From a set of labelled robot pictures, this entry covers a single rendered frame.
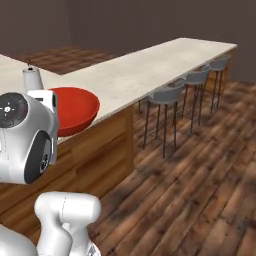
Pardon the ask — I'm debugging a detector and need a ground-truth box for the red bowl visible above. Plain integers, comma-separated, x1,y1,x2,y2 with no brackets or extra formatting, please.
48,86,101,138

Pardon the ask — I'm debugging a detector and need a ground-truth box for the white paper towel roll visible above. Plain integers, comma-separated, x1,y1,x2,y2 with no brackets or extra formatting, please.
22,61,45,94

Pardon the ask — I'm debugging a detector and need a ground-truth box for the grey bar stool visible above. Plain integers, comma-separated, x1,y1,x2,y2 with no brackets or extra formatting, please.
138,82,186,160
174,68,212,135
206,54,232,116

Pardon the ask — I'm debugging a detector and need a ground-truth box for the wooden dining counter base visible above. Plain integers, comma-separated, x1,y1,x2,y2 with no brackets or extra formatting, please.
0,49,238,237

